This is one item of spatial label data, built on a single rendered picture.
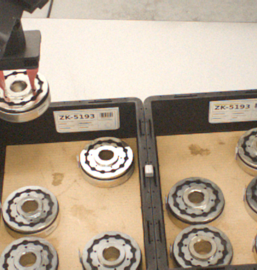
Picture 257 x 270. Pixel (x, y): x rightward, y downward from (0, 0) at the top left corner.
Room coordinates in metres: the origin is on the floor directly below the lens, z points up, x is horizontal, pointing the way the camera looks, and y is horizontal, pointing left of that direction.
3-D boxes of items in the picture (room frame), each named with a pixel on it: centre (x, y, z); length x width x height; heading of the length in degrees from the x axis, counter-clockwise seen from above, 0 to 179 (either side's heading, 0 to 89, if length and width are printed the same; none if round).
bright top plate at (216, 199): (0.80, -0.12, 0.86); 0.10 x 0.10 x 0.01
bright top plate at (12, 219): (0.81, 0.18, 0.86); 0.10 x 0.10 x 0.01
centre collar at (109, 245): (0.70, 0.04, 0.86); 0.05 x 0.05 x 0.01
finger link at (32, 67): (0.93, 0.17, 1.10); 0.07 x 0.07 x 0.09; 88
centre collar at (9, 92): (0.93, 0.18, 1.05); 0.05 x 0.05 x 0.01
